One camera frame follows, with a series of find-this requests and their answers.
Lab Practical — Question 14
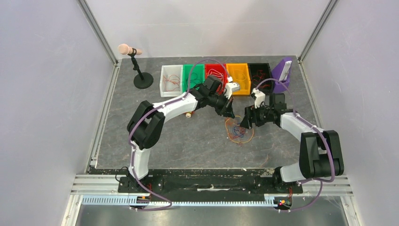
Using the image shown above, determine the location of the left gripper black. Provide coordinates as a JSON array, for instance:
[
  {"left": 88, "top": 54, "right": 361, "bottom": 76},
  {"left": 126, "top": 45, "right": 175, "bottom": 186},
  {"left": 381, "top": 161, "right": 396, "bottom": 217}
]
[{"left": 207, "top": 92, "right": 234, "bottom": 119}]

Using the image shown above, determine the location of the yellow cable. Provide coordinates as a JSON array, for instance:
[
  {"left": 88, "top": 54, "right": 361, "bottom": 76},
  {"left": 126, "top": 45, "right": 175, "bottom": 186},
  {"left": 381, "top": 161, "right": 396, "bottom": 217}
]
[{"left": 232, "top": 70, "right": 248, "bottom": 85}]

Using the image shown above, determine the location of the white slotted cable duct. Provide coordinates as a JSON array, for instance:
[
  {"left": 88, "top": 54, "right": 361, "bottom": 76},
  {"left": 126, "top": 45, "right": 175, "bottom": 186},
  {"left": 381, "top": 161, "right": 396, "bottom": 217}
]
[{"left": 81, "top": 195, "right": 285, "bottom": 208}]

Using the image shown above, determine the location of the purple metronome holder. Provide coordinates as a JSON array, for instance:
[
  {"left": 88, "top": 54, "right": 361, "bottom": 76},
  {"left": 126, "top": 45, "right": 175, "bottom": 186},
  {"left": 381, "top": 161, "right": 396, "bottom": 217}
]
[{"left": 271, "top": 56, "right": 293, "bottom": 93}]

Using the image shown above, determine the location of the dark blue cable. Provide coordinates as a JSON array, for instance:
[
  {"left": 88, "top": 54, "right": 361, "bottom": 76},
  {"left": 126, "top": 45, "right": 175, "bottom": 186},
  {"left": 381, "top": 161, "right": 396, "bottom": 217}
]
[{"left": 187, "top": 72, "right": 204, "bottom": 89}]

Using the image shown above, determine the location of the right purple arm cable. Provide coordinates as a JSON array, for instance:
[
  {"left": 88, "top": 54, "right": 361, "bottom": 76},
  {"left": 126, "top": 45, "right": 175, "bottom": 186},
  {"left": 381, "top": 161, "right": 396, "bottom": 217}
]
[{"left": 255, "top": 78, "right": 336, "bottom": 213}]

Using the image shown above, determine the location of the black bin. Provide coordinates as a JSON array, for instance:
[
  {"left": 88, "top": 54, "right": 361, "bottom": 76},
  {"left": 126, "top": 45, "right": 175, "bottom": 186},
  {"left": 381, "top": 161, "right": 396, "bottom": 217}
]
[{"left": 248, "top": 63, "right": 274, "bottom": 94}]

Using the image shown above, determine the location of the coloured cable bundle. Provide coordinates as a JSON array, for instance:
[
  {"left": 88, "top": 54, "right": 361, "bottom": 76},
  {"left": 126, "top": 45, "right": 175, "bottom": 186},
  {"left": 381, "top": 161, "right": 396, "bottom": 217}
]
[{"left": 225, "top": 116, "right": 255, "bottom": 145}]

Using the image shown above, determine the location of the toy brick car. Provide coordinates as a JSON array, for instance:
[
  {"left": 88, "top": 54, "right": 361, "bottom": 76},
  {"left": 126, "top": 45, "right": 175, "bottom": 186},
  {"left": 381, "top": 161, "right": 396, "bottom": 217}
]
[{"left": 185, "top": 112, "right": 194, "bottom": 118}]

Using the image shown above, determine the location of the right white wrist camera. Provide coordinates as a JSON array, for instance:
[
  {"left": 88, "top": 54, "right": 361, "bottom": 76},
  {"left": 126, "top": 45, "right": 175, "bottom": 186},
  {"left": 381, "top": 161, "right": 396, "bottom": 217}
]
[{"left": 250, "top": 88, "right": 266, "bottom": 109}]

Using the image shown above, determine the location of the red bin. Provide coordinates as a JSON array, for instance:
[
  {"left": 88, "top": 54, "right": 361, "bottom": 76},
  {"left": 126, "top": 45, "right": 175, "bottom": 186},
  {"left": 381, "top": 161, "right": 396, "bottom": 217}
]
[{"left": 205, "top": 64, "right": 227, "bottom": 94}]

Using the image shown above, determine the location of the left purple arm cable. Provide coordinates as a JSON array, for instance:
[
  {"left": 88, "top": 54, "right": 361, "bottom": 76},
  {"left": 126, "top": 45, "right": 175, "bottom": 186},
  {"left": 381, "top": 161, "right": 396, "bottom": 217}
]
[{"left": 128, "top": 59, "right": 233, "bottom": 212}]

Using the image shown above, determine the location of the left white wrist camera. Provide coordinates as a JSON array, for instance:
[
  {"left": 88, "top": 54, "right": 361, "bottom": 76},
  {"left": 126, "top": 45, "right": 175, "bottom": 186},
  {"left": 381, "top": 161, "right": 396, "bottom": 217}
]
[{"left": 223, "top": 76, "right": 240, "bottom": 99}]

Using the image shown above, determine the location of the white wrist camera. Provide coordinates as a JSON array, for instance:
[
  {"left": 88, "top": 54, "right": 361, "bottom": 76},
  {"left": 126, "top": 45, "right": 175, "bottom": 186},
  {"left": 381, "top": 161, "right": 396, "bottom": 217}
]
[
  {"left": 223, "top": 76, "right": 240, "bottom": 99},
  {"left": 250, "top": 88, "right": 266, "bottom": 109}
]

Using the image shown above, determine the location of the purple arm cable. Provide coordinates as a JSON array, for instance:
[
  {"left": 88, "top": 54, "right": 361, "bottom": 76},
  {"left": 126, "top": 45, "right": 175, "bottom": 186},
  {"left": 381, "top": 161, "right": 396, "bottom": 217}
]
[
  {"left": 128, "top": 59, "right": 233, "bottom": 212},
  {"left": 255, "top": 78, "right": 336, "bottom": 213}
]

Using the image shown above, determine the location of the white bin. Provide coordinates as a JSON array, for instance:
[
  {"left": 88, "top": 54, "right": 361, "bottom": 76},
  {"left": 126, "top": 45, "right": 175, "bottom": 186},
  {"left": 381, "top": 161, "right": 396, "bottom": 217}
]
[{"left": 160, "top": 65, "right": 183, "bottom": 97}]

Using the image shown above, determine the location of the white cable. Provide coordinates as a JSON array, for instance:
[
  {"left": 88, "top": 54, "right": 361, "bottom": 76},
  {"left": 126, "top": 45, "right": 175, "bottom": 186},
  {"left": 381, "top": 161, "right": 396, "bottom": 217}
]
[{"left": 210, "top": 69, "right": 226, "bottom": 83}]

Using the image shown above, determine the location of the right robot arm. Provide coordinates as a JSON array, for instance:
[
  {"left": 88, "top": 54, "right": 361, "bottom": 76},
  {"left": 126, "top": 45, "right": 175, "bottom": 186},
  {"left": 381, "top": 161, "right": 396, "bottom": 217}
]
[{"left": 240, "top": 89, "right": 344, "bottom": 192}]

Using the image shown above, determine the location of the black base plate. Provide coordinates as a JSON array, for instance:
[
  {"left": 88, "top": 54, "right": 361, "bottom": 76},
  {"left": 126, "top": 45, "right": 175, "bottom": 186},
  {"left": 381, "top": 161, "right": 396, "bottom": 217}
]
[{"left": 117, "top": 168, "right": 303, "bottom": 203}]

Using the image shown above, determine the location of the green bin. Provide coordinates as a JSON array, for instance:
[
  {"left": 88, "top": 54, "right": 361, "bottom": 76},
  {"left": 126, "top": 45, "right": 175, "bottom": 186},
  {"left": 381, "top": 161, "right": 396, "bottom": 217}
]
[{"left": 181, "top": 64, "right": 205, "bottom": 92}]

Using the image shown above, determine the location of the pink microphone on stand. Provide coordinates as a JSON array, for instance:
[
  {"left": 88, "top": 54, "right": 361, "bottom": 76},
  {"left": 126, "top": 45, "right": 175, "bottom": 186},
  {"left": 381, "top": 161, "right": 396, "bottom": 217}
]
[{"left": 118, "top": 44, "right": 153, "bottom": 89}]

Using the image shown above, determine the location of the dark red cable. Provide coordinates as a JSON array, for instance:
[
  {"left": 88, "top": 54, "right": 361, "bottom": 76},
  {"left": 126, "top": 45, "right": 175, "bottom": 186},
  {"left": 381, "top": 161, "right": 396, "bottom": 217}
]
[{"left": 251, "top": 69, "right": 269, "bottom": 86}]

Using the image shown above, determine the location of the yellow bin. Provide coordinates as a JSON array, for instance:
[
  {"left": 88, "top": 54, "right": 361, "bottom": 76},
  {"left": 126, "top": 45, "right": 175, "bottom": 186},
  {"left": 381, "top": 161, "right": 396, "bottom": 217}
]
[{"left": 226, "top": 63, "right": 251, "bottom": 96}]

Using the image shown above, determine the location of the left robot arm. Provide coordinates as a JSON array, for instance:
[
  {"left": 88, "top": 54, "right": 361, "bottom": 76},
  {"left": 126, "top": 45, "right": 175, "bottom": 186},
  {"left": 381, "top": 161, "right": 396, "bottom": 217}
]
[{"left": 127, "top": 76, "right": 240, "bottom": 192}]

